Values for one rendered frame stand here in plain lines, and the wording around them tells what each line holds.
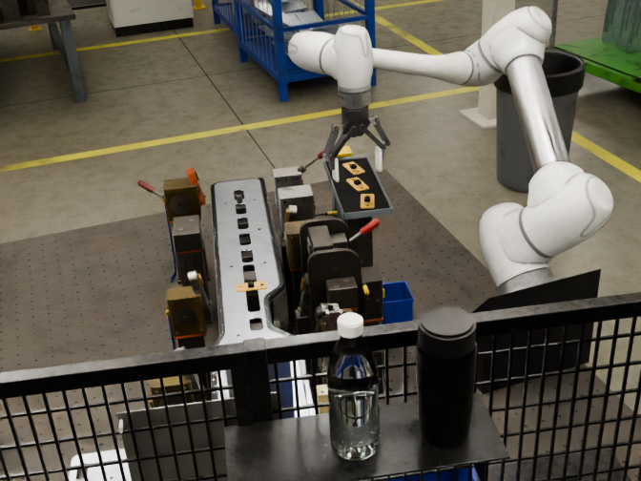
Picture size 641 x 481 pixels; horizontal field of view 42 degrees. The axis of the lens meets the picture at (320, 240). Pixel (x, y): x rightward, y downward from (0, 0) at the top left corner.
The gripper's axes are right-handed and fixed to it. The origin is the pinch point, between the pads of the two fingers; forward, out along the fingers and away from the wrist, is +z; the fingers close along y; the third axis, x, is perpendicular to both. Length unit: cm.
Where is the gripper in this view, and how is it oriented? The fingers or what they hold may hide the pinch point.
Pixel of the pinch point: (357, 171)
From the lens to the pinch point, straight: 241.0
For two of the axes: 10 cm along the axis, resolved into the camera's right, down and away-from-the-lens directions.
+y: -9.2, 2.3, -3.1
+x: 3.9, 4.3, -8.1
